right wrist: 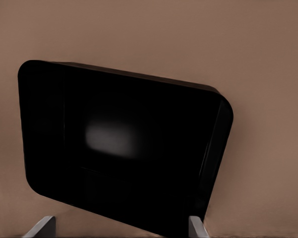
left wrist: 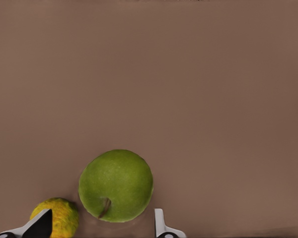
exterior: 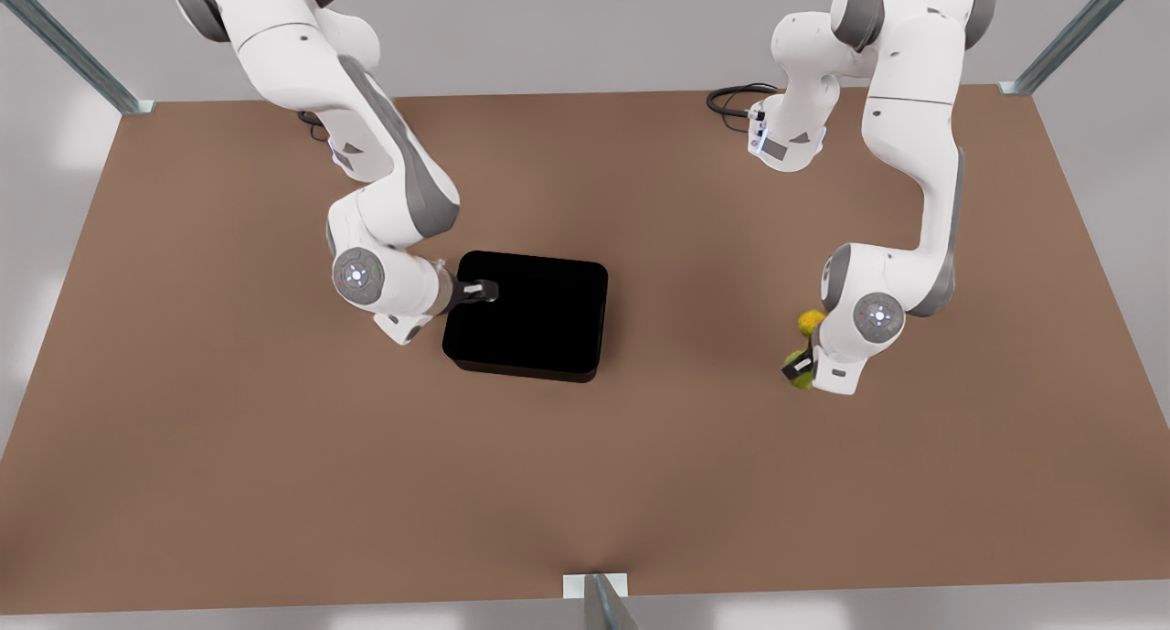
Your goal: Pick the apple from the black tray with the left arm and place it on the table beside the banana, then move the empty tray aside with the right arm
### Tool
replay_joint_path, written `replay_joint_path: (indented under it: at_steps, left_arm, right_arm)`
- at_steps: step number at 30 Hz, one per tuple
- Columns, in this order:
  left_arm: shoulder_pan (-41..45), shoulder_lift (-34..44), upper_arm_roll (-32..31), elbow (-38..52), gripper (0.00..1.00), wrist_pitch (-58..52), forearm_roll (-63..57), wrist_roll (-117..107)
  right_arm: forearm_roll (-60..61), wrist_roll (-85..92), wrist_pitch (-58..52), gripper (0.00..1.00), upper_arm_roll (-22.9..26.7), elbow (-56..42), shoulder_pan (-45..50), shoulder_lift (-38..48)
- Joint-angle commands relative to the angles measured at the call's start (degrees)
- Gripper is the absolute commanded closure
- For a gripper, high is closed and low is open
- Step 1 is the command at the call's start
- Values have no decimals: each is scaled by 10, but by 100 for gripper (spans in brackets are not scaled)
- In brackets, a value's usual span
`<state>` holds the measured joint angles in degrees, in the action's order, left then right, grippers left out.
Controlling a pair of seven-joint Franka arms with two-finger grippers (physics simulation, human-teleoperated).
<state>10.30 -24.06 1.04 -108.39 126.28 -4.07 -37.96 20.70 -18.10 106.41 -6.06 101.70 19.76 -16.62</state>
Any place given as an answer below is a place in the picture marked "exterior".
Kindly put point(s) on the black square tray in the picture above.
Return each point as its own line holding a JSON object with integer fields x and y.
{"x": 539, "y": 324}

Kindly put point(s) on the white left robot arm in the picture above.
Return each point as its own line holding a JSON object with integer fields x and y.
{"x": 914, "y": 100}

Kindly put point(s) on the silver frame post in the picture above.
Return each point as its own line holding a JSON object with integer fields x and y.
{"x": 1074, "y": 31}
{"x": 64, "y": 40}
{"x": 599, "y": 603}

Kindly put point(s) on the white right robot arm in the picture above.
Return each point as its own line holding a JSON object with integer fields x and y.
{"x": 302, "y": 58}

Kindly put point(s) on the yellow green fruit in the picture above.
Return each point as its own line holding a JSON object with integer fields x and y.
{"x": 809, "y": 323}

